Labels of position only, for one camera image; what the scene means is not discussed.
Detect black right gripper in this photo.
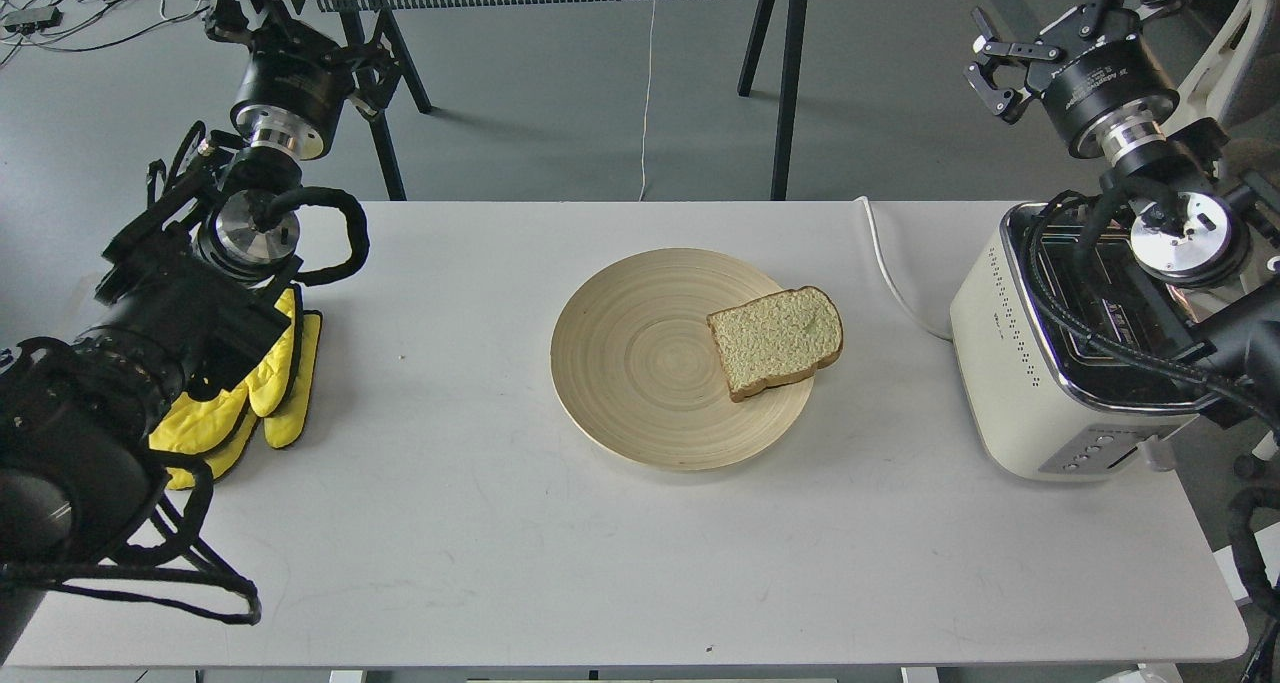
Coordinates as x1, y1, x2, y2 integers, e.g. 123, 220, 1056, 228
965, 0, 1188, 159

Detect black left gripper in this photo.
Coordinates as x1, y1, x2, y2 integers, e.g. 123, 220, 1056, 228
205, 0, 393, 162

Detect slice of bread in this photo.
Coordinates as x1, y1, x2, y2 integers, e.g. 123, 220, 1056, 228
707, 287, 844, 402

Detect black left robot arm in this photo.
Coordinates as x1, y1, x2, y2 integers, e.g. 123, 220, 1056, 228
1, 0, 399, 650

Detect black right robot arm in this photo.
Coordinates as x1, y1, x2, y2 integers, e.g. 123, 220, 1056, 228
950, 0, 1279, 682

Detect cream white toaster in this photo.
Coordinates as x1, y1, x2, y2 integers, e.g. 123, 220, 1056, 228
950, 203, 1201, 482

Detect white office chair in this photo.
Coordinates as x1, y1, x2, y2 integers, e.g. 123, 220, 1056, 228
1142, 0, 1277, 142

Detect yellow oven glove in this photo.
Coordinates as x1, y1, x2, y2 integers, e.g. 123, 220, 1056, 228
148, 285, 323, 481

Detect round bamboo plate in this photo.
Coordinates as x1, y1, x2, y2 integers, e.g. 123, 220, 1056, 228
550, 247, 814, 472

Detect floor cables and adapters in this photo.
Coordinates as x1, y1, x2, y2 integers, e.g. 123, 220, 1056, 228
0, 0, 223, 64

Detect white toaster power cord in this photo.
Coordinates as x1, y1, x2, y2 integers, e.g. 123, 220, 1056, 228
852, 196, 954, 342

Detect thin white hanging cable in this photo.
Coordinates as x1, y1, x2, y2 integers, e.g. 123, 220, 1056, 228
637, 0, 658, 202

